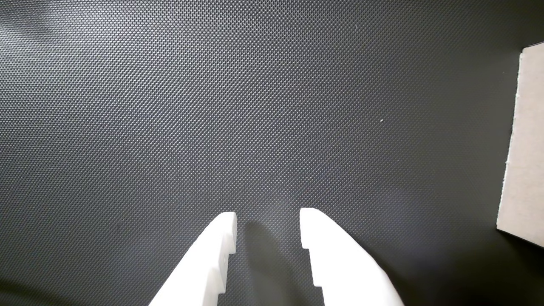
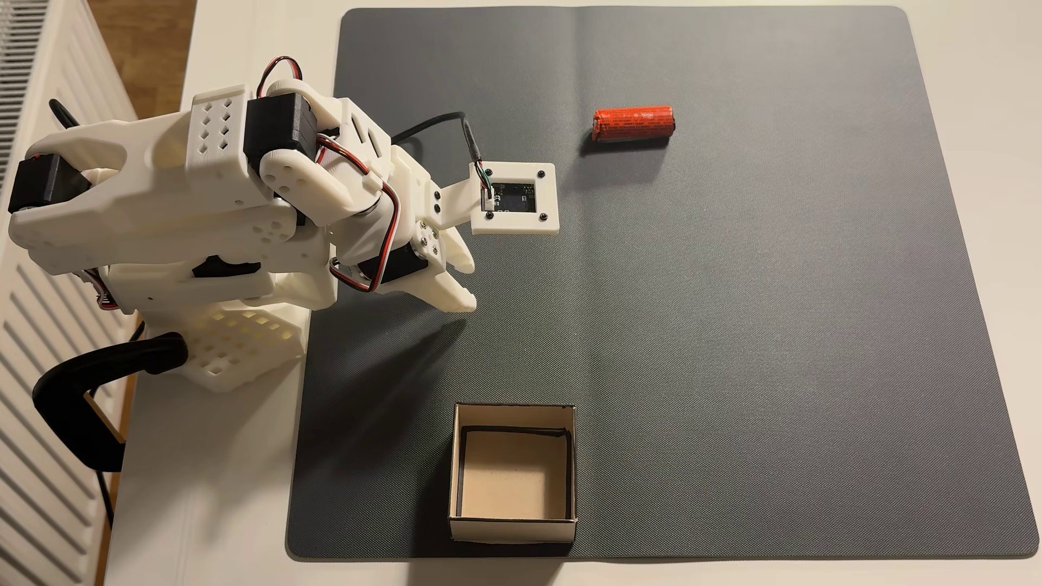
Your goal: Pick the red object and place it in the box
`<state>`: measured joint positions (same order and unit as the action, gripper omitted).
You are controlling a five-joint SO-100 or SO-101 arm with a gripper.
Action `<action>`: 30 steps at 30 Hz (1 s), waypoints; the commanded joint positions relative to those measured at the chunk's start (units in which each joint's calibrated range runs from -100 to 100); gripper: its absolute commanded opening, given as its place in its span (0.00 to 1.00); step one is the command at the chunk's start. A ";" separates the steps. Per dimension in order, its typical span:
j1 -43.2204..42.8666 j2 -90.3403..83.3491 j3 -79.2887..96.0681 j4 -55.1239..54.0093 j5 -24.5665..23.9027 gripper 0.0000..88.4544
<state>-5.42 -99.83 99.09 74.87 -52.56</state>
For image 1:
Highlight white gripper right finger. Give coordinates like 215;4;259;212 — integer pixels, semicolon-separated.
299;208;405;306

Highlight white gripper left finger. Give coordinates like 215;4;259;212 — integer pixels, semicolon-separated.
149;211;237;306

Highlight small open cardboard box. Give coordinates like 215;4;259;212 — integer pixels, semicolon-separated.
496;42;544;248

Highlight dark grey textured mat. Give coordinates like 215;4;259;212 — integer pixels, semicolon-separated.
0;0;544;306

